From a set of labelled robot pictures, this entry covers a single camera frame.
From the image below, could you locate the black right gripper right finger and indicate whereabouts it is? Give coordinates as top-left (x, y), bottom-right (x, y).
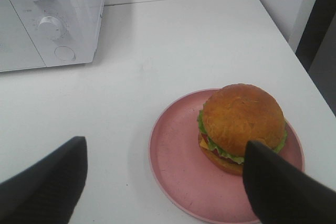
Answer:
top-left (243, 141), bottom-right (335, 223)

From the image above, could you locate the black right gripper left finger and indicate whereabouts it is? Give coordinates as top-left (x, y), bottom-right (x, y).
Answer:
top-left (1, 136), bottom-right (87, 223)

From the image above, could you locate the burger with lettuce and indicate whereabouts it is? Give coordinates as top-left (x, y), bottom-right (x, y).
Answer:
top-left (197, 83), bottom-right (287, 176)

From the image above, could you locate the pink round plate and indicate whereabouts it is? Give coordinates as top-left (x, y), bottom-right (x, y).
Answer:
top-left (149, 88), bottom-right (306, 224)

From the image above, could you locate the round door release button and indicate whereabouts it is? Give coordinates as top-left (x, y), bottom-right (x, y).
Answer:
top-left (55, 46), bottom-right (76, 61)

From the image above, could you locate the white microwave door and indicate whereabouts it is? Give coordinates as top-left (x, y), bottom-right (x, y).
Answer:
top-left (1, 0), bottom-right (46, 72)

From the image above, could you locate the lower white microwave knob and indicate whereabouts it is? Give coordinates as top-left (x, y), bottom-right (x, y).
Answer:
top-left (38, 16), bottom-right (65, 40)

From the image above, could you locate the white microwave oven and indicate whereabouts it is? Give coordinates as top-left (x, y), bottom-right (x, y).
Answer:
top-left (11, 0), bottom-right (104, 67)

